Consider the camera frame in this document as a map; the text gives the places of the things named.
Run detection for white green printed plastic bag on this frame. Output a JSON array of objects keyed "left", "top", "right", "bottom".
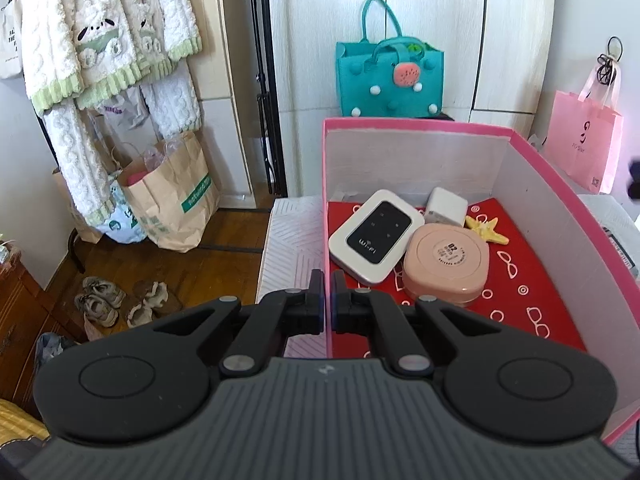
[{"left": 97, "top": 170, "right": 148, "bottom": 243}]

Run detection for white fluffy bathrobe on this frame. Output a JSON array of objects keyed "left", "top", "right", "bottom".
[{"left": 20, "top": 0, "right": 203, "bottom": 228}]

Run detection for white patterned tablecloth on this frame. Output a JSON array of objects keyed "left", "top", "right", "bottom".
[{"left": 255, "top": 192, "right": 640, "bottom": 461}]

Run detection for teal felt handbag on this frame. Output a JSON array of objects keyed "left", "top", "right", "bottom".
[{"left": 335, "top": 0, "right": 445, "bottom": 118}]

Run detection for white portable router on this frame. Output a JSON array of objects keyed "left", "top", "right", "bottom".
[{"left": 328, "top": 189, "right": 426, "bottom": 285}]

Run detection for white canvas tote bag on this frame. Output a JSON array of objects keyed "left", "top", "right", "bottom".
[{"left": 0, "top": 0, "right": 26, "bottom": 80}]

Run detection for brown paper bag green print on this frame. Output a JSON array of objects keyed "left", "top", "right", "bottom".
[{"left": 120, "top": 130, "right": 221, "bottom": 253}]

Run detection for plain brown paper bag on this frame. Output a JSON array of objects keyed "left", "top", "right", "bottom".
[{"left": 50, "top": 167, "right": 103, "bottom": 246}]

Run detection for red glasses-print case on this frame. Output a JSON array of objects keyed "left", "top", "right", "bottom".
[{"left": 327, "top": 197, "right": 586, "bottom": 361}]

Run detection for white plastic bag purple print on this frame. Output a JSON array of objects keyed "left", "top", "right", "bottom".
[{"left": 95, "top": 87, "right": 151, "bottom": 133}]

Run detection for brown wooden cabinet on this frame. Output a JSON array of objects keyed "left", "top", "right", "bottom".
[{"left": 0, "top": 250, "right": 86, "bottom": 401}]

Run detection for black hair ties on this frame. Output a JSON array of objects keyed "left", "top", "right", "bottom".
[{"left": 595, "top": 52, "right": 618, "bottom": 86}]

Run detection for dark sliding door frame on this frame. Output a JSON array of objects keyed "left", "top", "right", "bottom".
[{"left": 247, "top": 0, "right": 288, "bottom": 196}]

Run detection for grey device with white label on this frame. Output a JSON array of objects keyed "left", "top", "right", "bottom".
[{"left": 602, "top": 227, "right": 640, "bottom": 278}]

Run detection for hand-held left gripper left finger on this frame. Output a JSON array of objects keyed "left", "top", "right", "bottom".
[{"left": 152, "top": 269, "right": 326, "bottom": 378}]

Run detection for pink cardboard box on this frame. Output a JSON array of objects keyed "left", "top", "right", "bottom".
[{"left": 320, "top": 117, "right": 640, "bottom": 448}]

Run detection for beige fluffy slipper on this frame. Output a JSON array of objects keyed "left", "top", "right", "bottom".
[
  {"left": 125, "top": 297, "right": 161, "bottom": 330},
  {"left": 142, "top": 281, "right": 183, "bottom": 316}
]

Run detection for white charger plug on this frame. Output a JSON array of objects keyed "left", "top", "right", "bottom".
[{"left": 425, "top": 187, "right": 469, "bottom": 228}]

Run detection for grey crumpled plastic bag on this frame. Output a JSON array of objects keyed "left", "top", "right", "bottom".
[{"left": 35, "top": 332, "right": 76, "bottom": 366}]

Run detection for light wooden wardrobe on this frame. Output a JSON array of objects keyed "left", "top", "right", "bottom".
[{"left": 267, "top": 0, "right": 558, "bottom": 126}]

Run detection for grey sneaker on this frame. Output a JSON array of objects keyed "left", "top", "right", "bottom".
[
  {"left": 74, "top": 292, "right": 120, "bottom": 328},
  {"left": 82, "top": 276, "right": 127, "bottom": 308}
]

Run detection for pink paper bag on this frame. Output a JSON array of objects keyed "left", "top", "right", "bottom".
[{"left": 542, "top": 62, "right": 625, "bottom": 195}]

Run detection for pink compact case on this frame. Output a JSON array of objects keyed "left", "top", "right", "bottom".
[{"left": 402, "top": 225, "right": 490, "bottom": 306}]

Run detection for yellow striped cloth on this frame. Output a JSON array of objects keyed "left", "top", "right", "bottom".
[{"left": 0, "top": 400, "right": 51, "bottom": 451}]

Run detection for yellow starfish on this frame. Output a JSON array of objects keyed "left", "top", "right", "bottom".
[{"left": 464, "top": 215, "right": 510, "bottom": 246}]

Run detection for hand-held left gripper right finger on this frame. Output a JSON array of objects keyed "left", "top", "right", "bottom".
[{"left": 330, "top": 270, "right": 506, "bottom": 378}]

